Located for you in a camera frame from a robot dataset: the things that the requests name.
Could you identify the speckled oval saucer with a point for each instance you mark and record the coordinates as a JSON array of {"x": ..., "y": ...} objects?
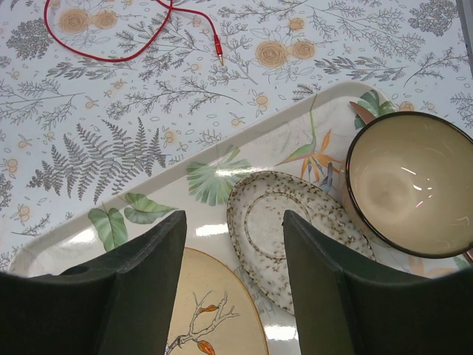
[{"x": 255, "y": 213}]

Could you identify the beige bird plate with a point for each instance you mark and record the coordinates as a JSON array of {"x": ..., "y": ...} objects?
[{"x": 213, "y": 311}]

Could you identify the cream bowl with dark rim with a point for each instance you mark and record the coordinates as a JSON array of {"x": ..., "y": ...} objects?
[{"x": 407, "y": 181}]

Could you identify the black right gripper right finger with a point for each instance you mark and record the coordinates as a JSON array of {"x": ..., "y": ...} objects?
[{"x": 346, "y": 303}]

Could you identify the floral tablecloth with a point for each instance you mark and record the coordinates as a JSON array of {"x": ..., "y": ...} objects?
[{"x": 97, "y": 96}]

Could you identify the floral serving tray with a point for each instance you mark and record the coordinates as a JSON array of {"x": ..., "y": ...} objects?
[{"x": 308, "y": 140}]

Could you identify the copper knife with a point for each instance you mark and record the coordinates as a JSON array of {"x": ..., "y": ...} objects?
[{"x": 365, "y": 115}]

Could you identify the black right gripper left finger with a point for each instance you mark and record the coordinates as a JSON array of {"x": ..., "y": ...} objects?
[{"x": 118, "y": 303}]

